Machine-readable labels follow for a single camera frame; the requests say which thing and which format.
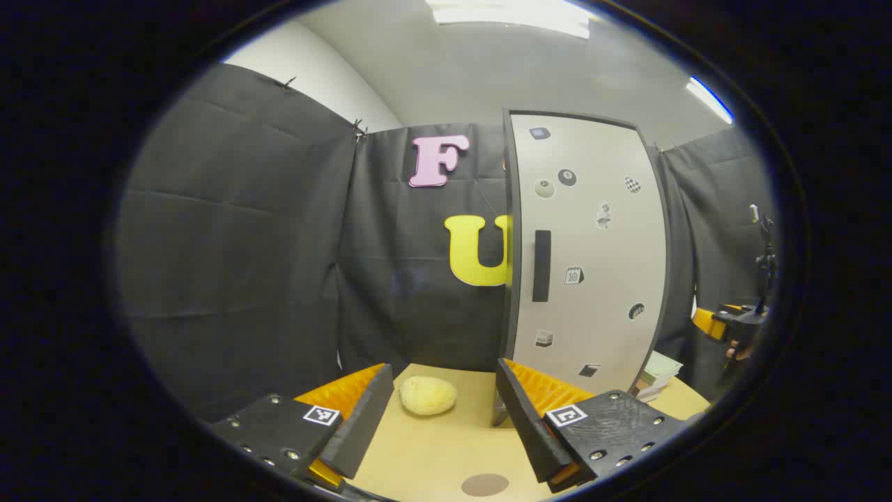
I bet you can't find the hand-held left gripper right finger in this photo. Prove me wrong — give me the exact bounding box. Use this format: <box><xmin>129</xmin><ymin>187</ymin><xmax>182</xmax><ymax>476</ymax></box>
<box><xmin>495</xmin><ymin>358</ymin><xmax>691</xmax><ymax>494</ymax></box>

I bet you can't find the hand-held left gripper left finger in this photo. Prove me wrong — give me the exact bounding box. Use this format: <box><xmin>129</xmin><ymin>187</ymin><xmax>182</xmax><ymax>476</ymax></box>
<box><xmin>209</xmin><ymin>363</ymin><xmax>395</xmax><ymax>492</ymax></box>

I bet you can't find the brown round coaster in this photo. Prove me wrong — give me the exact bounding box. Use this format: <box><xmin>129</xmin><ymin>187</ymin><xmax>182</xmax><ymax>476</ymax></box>
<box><xmin>461</xmin><ymin>473</ymin><xmax>510</xmax><ymax>497</ymax></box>

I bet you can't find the white cabinet door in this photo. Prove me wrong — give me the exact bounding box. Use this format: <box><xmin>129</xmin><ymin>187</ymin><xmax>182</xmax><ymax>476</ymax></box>
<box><xmin>511</xmin><ymin>114</ymin><xmax>668</xmax><ymax>395</ymax></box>

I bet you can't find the dark grey cabinet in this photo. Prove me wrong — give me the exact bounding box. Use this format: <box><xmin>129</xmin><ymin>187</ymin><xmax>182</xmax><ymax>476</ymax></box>
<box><xmin>491</xmin><ymin>108</ymin><xmax>673</xmax><ymax>427</ymax></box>

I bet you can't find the yellow bread roll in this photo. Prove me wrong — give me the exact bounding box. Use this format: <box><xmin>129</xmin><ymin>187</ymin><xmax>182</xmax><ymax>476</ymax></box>
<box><xmin>399</xmin><ymin>376</ymin><xmax>459</xmax><ymax>417</ymax></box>

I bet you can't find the black backdrop cloth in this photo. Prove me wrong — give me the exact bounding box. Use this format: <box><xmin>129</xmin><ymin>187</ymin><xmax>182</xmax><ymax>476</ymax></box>
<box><xmin>115</xmin><ymin>63</ymin><xmax>778</xmax><ymax>423</ymax></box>

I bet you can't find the narrow ceiling light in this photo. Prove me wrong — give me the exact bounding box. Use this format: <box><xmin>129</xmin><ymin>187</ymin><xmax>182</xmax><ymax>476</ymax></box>
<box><xmin>686</xmin><ymin>75</ymin><xmax>735</xmax><ymax>125</ymax></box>

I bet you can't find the black door handle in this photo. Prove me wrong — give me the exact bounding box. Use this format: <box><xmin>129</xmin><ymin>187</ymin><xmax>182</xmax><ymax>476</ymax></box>
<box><xmin>532</xmin><ymin>230</ymin><xmax>552</xmax><ymax>303</ymax></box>

